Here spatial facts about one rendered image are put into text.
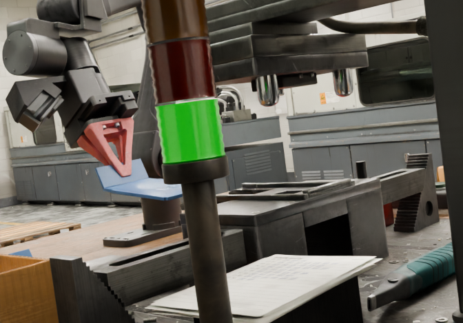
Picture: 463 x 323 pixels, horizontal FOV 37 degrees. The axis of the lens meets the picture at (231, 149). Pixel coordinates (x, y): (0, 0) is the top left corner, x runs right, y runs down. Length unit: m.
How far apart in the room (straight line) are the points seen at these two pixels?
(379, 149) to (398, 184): 5.31
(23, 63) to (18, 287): 0.37
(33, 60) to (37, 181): 10.59
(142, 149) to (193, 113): 0.66
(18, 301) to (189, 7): 0.31
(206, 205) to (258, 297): 0.09
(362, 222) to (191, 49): 0.37
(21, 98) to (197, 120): 0.52
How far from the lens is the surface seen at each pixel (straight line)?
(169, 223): 1.07
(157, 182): 0.88
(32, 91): 0.90
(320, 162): 6.60
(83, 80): 0.92
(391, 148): 6.08
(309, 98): 6.64
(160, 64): 0.40
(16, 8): 12.78
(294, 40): 0.66
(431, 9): 0.52
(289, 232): 0.63
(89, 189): 10.05
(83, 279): 0.49
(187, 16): 0.40
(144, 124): 1.08
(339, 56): 0.71
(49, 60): 0.91
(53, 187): 11.01
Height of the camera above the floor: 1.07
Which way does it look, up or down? 3 degrees down
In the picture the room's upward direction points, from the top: 8 degrees counter-clockwise
